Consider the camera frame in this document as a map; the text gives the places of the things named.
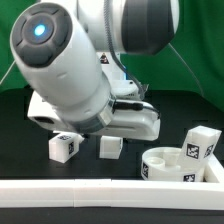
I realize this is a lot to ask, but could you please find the white cable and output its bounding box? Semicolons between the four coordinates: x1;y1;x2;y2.
0;59;17;87

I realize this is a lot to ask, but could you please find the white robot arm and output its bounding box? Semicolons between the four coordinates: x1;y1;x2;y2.
10;0;179;141

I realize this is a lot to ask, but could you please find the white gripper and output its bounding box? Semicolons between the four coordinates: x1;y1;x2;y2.
27;92;160;141

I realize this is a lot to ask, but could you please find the grey cable right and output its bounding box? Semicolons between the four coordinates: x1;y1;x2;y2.
167;42;205;98

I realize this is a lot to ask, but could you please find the white L-shaped fence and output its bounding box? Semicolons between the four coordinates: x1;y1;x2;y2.
0;157;224;211

